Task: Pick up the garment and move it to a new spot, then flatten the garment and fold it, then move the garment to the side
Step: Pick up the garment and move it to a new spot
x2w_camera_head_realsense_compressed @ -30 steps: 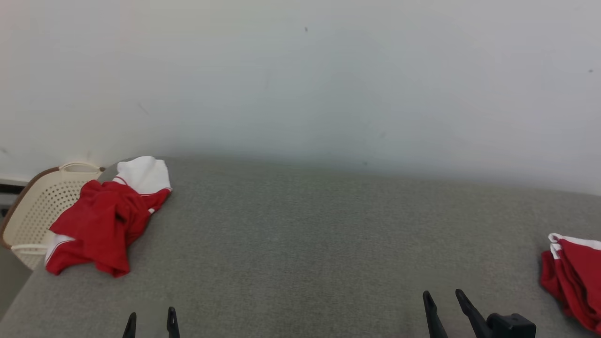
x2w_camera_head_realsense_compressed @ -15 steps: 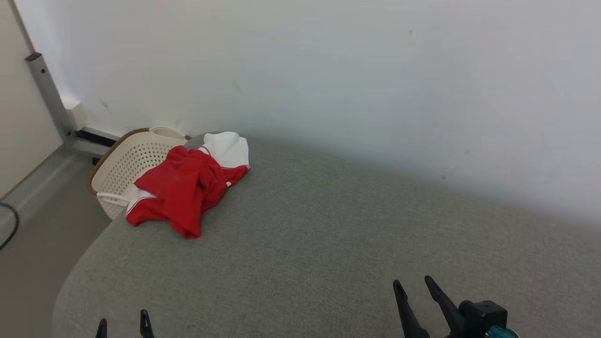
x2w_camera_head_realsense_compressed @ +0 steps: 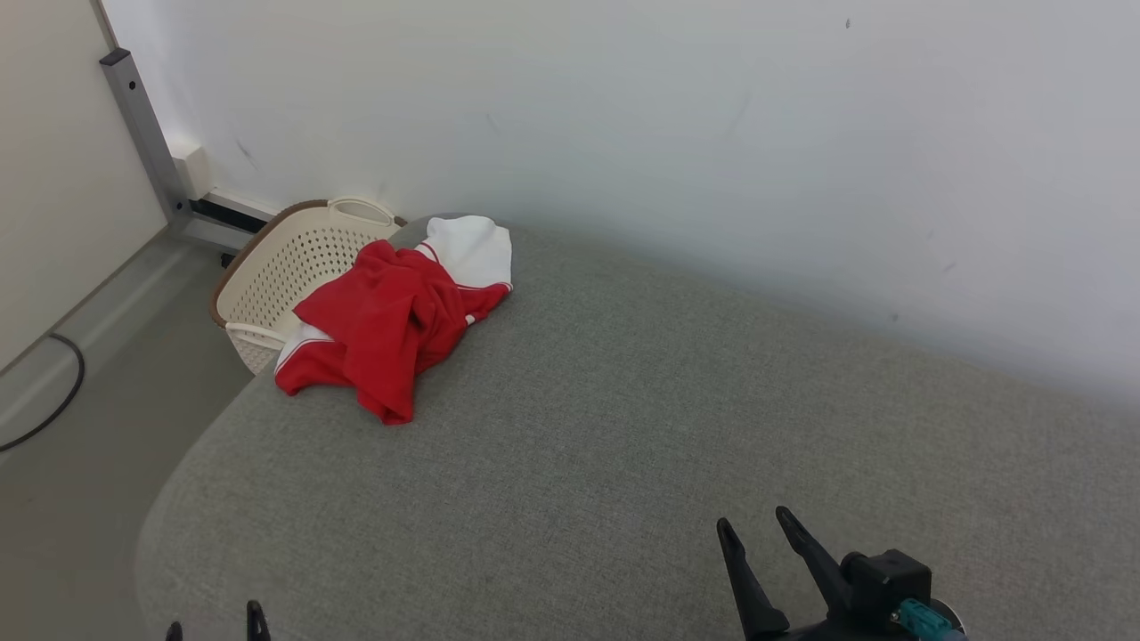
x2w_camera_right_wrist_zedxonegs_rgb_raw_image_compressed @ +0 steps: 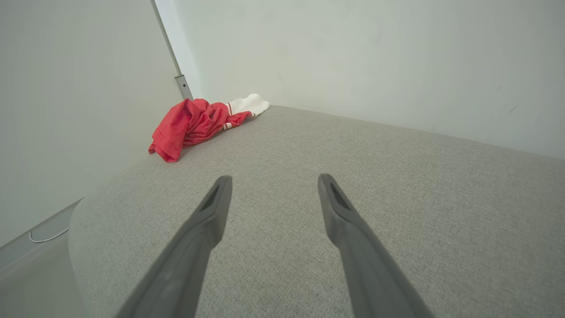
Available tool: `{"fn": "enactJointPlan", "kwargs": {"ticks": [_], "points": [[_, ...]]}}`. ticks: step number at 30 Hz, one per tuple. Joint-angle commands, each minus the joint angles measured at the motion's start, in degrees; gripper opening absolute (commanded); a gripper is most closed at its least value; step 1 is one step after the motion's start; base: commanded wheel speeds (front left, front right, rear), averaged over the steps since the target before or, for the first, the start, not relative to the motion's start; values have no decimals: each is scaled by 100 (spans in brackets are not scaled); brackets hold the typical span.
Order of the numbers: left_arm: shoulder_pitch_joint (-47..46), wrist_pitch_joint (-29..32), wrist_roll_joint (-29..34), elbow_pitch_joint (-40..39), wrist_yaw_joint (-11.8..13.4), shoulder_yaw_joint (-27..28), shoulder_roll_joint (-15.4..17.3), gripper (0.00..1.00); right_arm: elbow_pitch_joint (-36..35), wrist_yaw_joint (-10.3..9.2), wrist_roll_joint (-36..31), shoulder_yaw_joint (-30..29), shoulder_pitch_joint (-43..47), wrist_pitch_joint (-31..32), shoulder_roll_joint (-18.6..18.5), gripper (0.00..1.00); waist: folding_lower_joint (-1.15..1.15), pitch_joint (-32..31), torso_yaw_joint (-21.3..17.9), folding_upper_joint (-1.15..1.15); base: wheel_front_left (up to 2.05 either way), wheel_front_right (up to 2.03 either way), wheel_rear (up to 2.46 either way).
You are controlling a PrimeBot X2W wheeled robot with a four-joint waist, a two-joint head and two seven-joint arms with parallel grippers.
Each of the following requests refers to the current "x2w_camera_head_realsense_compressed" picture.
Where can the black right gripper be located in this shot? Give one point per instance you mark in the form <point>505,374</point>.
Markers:
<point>882,583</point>

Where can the red and white jersey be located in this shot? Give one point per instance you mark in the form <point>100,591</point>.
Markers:
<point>383,329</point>

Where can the cream perforated laundry basket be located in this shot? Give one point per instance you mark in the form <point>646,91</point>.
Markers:
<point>285,267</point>

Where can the white and black baseboard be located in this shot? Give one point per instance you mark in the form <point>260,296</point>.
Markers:
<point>232,214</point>

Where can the white wall box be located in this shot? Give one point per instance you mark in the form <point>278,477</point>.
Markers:
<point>191,171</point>

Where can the grey metal post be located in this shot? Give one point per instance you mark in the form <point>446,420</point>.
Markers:
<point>142,125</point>

